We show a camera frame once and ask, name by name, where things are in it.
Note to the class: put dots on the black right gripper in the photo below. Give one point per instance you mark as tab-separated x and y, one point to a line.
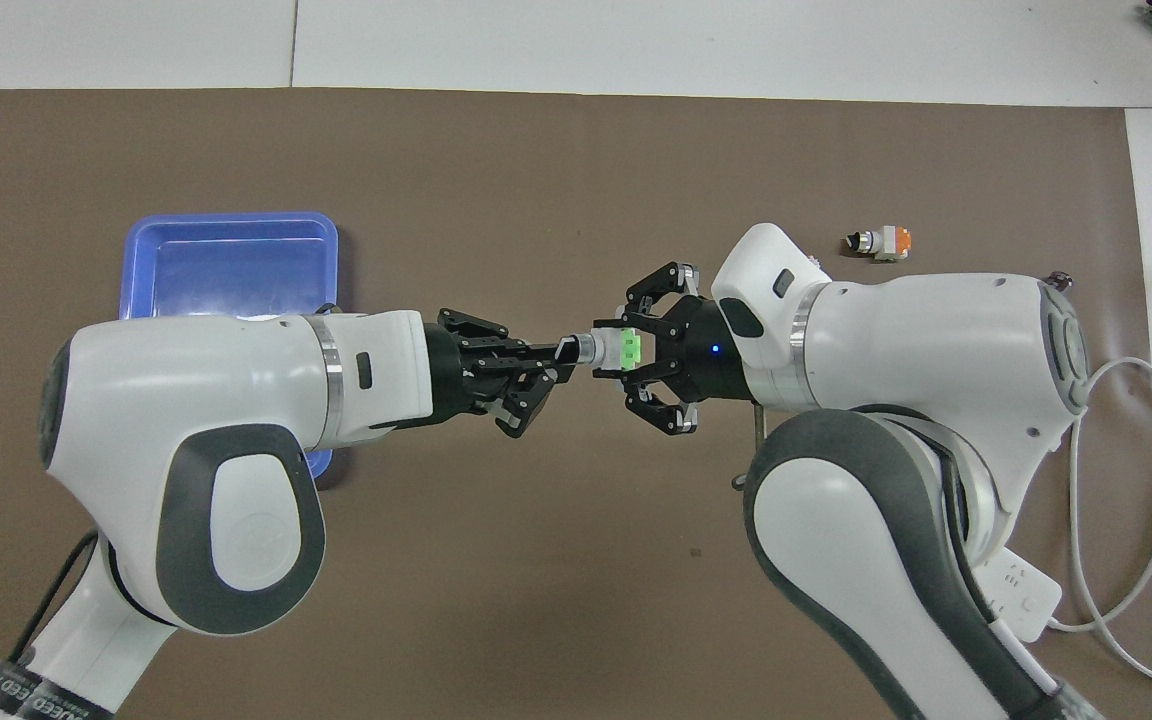
701	350

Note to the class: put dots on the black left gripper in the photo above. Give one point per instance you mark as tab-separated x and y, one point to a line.
451	375

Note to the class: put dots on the selector switch with green block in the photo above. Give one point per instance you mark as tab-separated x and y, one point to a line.
611	352

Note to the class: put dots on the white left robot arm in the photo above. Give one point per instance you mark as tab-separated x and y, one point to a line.
236	400

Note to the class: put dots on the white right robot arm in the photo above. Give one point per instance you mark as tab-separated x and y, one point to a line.
916	350

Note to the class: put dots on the brown table mat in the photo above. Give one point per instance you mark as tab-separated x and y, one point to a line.
536	180

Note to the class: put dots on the blue plastic tray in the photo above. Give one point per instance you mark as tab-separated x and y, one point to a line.
226	270

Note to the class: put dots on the small black terminal block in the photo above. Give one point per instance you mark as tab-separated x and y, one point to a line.
1061	278

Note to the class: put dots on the white power strip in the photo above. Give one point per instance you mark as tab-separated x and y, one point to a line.
1026	590

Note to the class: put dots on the selector switch with orange block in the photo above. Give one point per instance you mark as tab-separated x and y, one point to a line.
881	243

